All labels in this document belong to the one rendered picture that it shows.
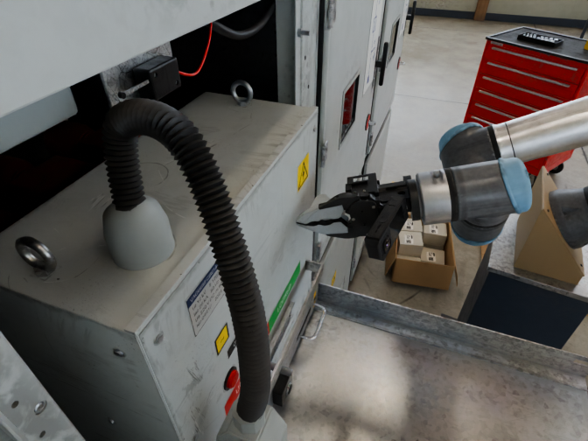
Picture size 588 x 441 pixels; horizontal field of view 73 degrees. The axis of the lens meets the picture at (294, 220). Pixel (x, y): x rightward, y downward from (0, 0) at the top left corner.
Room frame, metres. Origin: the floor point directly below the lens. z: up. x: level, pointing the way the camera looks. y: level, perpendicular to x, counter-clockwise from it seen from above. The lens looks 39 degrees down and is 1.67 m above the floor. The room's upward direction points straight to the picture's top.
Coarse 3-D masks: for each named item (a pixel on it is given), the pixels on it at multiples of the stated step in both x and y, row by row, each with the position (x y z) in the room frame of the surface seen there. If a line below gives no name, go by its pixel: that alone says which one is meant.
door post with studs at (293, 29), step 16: (288, 0) 0.73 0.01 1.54; (304, 0) 0.73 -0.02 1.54; (288, 16) 0.73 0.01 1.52; (304, 16) 0.73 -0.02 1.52; (288, 32) 0.73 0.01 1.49; (304, 32) 0.70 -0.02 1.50; (288, 48) 0.73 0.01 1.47; (304, 48) 0.73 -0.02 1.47; (288, 64) 0.73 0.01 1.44; (304, 64) 0.73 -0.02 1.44; (288, 80) 0.73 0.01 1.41; (304, 80) 0.74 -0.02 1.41; (288, 96) 0.73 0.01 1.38; (304, 96) 0.74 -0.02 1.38
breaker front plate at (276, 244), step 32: (288, 160) 0.52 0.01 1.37; (256, 192) 0.42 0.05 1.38; (288, 192) 0.52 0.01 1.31; (256, 224) 0.41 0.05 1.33; (288, 224) 0.52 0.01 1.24; (256, 256) 0.40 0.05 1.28; (288, 256) 0.51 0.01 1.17; (192, 288) 0.27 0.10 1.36; (160, 320) 0.22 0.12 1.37; (224, 320) 0.31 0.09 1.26; (288, 320) 0.50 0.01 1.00; (160, 352) 0.21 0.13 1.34; (192, 352) 0.25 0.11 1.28; (224, 352) 0.30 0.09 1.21; (160, 384) 0.20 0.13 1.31; (192, 384) 0.23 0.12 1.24; (192, 416) 0.22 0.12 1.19; (224, 416) 0.27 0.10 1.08
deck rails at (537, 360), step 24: (336, 288) 0.66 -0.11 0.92; (336, 312) 0.64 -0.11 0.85; (360, 312) 0.64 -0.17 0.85; (384, 312) 0.62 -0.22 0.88; (408, 312) 0.60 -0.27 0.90; (408, 336) 0.57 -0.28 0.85; (432, 336) 0.57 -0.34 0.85; (456, 336) 0.56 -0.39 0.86; (480, 336) 0.54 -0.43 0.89; (504, 336) 0.52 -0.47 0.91; (504, 360) 0.50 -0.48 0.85; (528, 360) 0.50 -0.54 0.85; (552, 360) 0.49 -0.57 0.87; (576, 384) 0.44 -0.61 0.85
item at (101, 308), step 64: (256, 128) 0.58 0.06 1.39; (64, 192) 0.40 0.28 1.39; (0, 256) 0.29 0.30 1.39; (64, 256) 0.29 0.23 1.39; (192, 256) 0.28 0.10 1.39; (0, 320) 0.27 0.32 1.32; (64, 320) 0.22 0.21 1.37; (128, 320) 0.21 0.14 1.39; (64, 384) 0.25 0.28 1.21; (128, 384) 0.21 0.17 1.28
